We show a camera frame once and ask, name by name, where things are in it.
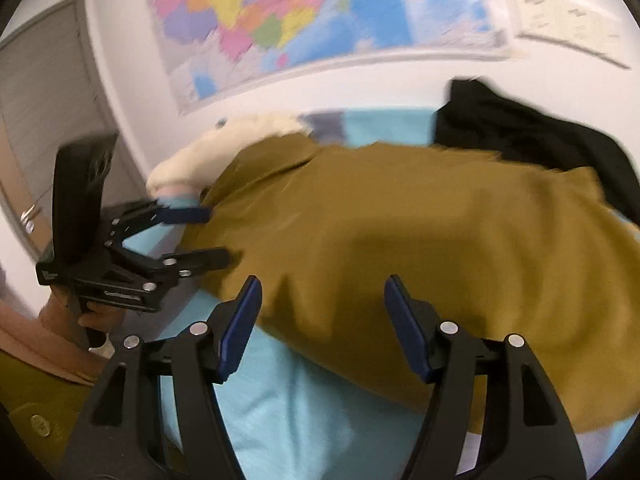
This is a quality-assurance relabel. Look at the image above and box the black garment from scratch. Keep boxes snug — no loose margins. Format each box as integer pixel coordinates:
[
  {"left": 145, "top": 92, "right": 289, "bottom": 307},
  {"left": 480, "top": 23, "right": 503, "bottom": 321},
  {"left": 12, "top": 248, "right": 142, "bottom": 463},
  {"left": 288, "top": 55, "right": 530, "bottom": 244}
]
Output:
[{"left": 434, "top": 79, "right": 639, "bottom": 223}]

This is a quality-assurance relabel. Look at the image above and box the mustard brown jacket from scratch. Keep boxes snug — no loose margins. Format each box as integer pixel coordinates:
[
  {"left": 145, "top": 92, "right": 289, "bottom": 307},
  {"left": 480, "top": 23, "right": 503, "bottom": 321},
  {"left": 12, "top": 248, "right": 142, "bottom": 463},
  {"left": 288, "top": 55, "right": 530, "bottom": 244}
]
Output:
[{"left": 182, "top": 134, "right": 639, "bottom": 432}]

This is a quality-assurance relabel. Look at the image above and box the colourful wall map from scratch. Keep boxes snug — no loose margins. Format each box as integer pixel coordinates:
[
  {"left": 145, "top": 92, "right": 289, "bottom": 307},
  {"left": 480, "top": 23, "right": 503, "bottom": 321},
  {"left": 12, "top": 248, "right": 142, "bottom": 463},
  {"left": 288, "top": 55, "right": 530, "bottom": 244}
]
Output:
[{"left": 146, "top": 0, "right": 512, "bottom": 114}]

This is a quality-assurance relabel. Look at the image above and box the middle white wall socket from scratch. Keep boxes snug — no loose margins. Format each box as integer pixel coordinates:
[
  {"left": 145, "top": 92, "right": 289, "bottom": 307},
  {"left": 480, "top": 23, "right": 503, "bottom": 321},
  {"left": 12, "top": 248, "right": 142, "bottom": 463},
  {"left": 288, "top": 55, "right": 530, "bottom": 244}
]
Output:
[{"left": 559, "top": 1, "right": 602, "bottom": 53}]

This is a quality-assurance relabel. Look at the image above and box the grey room door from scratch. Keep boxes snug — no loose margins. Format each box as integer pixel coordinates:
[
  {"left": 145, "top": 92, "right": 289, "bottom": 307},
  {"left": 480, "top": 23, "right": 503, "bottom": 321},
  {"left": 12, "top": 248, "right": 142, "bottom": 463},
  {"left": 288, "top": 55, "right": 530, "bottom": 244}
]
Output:
[{"left": 0, "top": 0, "right": 151, "bottom": 261}]

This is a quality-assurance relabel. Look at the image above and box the person's left hand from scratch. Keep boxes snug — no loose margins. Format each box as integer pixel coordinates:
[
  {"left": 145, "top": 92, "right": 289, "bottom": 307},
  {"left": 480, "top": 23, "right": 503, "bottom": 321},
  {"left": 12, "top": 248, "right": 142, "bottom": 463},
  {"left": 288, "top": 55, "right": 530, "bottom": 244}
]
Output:
[{"left": 40, "top": 286, "right": 126, "bottom": 350}]

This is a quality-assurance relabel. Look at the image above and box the teal grey patterned bedsheet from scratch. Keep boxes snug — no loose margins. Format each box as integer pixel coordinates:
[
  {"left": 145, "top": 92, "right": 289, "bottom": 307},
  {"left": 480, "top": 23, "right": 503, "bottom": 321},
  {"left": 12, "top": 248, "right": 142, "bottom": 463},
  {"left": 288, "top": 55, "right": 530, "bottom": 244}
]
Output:
[{"left": 122, "top": 108, "right": 636, "bottom": 479}]

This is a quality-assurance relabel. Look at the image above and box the cream folded garment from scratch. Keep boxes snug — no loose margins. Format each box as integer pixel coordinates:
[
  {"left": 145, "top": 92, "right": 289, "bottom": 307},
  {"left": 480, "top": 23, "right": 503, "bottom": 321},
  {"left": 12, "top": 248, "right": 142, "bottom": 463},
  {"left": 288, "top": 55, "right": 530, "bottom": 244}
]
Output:
[{"left": 145, "top": 113, "right": 312, "bottom": 198}]

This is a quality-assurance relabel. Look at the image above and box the white wall socket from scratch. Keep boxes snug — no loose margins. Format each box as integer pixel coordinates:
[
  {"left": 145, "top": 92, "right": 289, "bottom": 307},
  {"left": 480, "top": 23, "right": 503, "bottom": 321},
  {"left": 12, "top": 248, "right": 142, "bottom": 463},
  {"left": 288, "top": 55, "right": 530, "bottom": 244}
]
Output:
[
  {"left": 509, "top": 0, "right": 562, "bottom": 42},
  {"left": 559, "top": 1, "right": 602, "bottom": 53}
]

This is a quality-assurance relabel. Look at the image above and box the white network wall plate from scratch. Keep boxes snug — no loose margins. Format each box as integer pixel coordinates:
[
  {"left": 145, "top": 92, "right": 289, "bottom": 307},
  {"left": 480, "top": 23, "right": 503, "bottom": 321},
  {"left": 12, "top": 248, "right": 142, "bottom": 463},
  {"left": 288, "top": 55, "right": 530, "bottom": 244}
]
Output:
[{"left": 600, "top": 16, "right": 630, "bottom": 70}]

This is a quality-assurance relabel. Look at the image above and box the pink sleeved forearm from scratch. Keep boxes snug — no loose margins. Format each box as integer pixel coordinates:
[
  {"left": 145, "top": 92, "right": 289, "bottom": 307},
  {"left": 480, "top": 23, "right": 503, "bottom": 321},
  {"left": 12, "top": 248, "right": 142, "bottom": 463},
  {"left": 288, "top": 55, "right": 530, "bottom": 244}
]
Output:
[{"left": 1, "top": 302, "right": 107, "bottom": 385}]

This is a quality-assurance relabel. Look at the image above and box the left white wall socket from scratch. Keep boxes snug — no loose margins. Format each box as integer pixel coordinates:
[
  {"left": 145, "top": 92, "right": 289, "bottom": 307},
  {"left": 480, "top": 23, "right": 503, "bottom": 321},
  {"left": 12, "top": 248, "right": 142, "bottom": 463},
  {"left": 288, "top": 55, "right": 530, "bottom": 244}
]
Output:
[{"left": 509, "top": 0, "right": 562, "bottom": 42}]

